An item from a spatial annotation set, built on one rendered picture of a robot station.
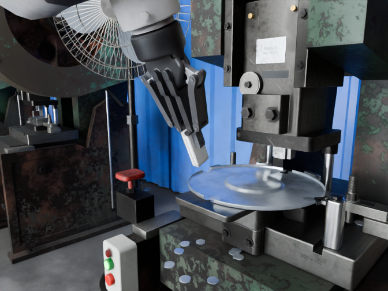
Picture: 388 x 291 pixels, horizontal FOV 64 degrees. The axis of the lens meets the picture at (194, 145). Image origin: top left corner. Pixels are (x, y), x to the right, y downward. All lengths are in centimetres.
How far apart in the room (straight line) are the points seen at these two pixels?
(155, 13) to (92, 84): 147
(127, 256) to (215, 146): 177
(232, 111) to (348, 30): 175
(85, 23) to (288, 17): 94
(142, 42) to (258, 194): 36
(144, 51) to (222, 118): 196
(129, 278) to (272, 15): 67
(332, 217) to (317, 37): 32
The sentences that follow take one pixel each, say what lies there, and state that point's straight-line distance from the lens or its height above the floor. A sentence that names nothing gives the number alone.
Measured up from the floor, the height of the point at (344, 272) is 68.
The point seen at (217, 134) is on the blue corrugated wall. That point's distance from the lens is 242.
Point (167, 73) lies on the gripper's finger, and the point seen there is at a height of 101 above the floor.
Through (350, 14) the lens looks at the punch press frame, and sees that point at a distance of 59.
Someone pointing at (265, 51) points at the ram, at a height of 106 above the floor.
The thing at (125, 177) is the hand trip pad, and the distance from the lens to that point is 83.
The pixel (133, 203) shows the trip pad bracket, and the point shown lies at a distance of 83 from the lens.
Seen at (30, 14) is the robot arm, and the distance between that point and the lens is 48.
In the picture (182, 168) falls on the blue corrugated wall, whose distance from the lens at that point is 278.
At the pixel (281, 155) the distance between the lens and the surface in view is 77.
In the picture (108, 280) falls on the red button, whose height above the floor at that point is 54.
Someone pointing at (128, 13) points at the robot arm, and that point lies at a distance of 44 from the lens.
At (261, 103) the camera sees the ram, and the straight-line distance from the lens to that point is 68.
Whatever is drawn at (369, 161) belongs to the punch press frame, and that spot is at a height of 80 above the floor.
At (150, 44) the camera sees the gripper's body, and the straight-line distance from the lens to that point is 44.
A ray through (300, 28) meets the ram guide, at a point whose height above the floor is 110.
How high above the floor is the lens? 100
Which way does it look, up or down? 11 degrees down
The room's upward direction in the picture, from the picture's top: straight up
